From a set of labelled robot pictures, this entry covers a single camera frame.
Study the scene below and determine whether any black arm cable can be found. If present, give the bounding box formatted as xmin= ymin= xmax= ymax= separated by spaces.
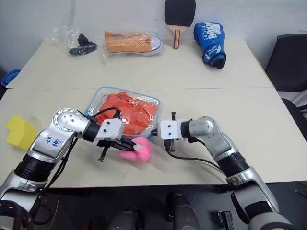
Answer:
xmin=38 ymin=108 xmax=121 ymax=195
xmin=167 ymin=138 xmax=228 ymax=183

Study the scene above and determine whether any blue plastic bowl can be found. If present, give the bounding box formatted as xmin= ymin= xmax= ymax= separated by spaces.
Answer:
xmin=0 ymin=69 xmax=21 ymax=87

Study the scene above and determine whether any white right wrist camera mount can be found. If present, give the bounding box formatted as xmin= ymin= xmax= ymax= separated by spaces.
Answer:
xmin=160 ymin=119 xmax=185 ymax=140

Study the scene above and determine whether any black table tennis paddle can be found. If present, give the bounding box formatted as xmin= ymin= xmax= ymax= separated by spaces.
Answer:
xmin=164 ymin=0 xmax=194 ymax=50

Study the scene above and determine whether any black office chair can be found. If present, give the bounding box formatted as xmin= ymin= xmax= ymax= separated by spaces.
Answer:
xmin=265 ymin=34 xmax=307 ymax=144

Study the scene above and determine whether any clear plastic pouch blue trim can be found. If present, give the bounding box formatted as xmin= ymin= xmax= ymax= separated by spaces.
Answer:
xmin=84 ymin=86 xmax=165 ymax=141

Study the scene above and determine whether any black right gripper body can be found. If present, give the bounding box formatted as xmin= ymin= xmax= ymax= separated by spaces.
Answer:
xmin=164 ymin=111 xmax=178 ymax=152

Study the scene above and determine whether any dark rounded shape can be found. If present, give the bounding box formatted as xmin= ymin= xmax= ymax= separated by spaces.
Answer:
xmin=166 ymin=191 xmax=200 ymax=230
xmin=109 ymin=207 xmax=144 ymax=230

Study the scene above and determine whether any orange cloth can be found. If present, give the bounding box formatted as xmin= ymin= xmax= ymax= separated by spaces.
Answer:
xmin=97 ymin=92 xmax=160 ymax=138

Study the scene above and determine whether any blue boxing glove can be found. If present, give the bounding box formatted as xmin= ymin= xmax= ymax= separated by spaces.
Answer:
xmin=193 ymin=21 xmax=227 ymax=69

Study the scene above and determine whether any small black block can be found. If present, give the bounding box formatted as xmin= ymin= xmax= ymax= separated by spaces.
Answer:
xmin=217 ymin=210 xmax=233 ymax=226

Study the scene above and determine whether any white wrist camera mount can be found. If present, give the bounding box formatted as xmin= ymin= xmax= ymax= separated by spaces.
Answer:
xmin=160 ymin=119 xmax=185 ymax=140
xmin=95 ymin=119 xmax=125 ymax=146

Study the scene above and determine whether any black sock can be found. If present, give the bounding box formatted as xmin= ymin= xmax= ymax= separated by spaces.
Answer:
xmin=69 ymin=33 xmax=98 ymax=56

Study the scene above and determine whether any orange canvas sneaker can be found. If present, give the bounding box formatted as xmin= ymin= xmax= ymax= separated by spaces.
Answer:
xmin=104 ymin=30 xmax=163 ymax=57

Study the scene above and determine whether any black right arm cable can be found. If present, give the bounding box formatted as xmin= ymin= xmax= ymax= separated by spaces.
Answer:
xmin=167 ymin=138 xmax=228 ymax=183

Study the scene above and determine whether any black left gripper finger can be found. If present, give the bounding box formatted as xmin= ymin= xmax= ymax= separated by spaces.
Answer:
xmin=121 ymin=136 xmax=137 ymax=148
xmin=115 ymin=143 xmax=135 ymax=152

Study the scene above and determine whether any yellow foam sponge block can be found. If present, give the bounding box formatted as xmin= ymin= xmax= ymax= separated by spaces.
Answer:
xmin=5 ymin=114 xmax=38 ymax=151

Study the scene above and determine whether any clear plastic sneaker bag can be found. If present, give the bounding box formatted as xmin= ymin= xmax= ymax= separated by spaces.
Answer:
xmin=102 ymin=28 xmax=166 ymax=64

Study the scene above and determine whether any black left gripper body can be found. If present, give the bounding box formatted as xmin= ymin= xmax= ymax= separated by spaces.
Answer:
xmin=97 ymin=136 xmax=126 ymax=162

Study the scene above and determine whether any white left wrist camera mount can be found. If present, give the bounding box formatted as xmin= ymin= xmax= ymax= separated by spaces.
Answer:
xmin=95 ymin=119 xmax=125 ymax=146

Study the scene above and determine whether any pink soft plush item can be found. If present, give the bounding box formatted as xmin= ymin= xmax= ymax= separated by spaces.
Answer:
xmin=119 ymin=137 xmax=152 ymax=163

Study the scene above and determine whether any crumpled clear plastic bag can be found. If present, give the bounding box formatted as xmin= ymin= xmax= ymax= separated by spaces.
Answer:
xmin=49 ymin=25 xmax=99 ymax=57

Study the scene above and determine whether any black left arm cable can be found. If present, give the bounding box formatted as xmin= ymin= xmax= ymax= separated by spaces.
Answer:
xmin=38 ymin=108 xmax=121 ymax=195

